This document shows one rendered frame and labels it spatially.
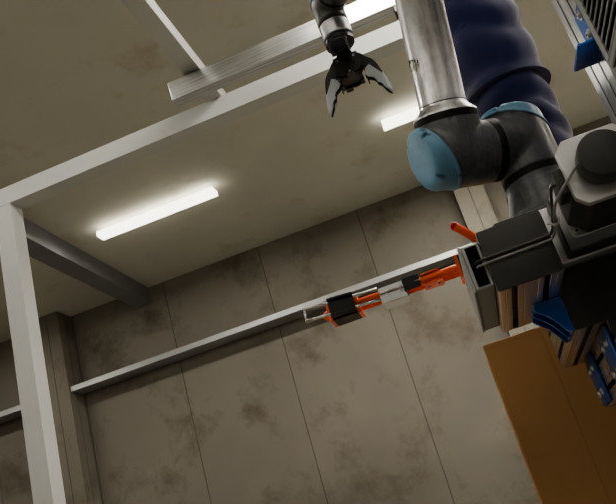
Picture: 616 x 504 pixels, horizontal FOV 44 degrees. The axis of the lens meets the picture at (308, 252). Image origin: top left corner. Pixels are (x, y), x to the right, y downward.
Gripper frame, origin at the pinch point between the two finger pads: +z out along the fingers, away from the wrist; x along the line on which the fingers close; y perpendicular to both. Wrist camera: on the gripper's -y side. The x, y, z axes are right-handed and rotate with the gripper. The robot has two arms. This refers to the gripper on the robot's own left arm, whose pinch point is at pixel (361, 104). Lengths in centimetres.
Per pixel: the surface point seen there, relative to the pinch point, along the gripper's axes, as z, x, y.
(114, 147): -165, 153, 219
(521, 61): -10, -42, 26
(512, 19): -24, -44, 29
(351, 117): -244, 21, 428
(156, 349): -169, 322, 621
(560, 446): 83, -14, 18
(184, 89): -160, 92, 186
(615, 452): 87, -24, 18
